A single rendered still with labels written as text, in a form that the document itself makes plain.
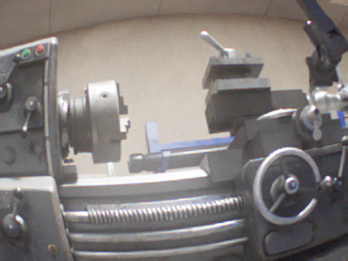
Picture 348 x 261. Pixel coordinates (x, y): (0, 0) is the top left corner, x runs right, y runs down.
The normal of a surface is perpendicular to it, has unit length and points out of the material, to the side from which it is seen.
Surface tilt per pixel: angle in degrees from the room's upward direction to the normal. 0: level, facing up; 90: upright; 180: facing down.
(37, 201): 90
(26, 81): 90
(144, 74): 90
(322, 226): 90
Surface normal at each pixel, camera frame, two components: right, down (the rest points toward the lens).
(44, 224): 0.15, -0.36
